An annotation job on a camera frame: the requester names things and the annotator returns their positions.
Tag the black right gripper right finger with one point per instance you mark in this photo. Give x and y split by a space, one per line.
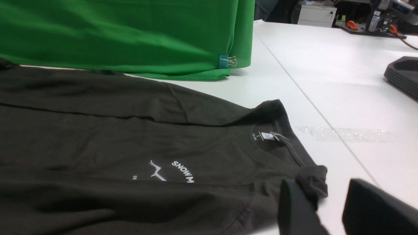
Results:
372 211

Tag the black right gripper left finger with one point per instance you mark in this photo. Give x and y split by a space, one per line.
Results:
297 215

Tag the clear tape strip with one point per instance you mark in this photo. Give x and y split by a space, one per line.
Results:
327 134

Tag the black stacked trays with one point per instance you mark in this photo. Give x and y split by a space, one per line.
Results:
403 74

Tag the blue binder clip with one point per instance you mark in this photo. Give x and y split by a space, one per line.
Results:
225 61

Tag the black clamp stand orange knobs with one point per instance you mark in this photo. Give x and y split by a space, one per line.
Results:
379 22

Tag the white drawer cabinet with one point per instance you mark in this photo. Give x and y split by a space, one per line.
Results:
314 14

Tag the green backdrop cloth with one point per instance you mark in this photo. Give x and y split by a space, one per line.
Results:
161 39

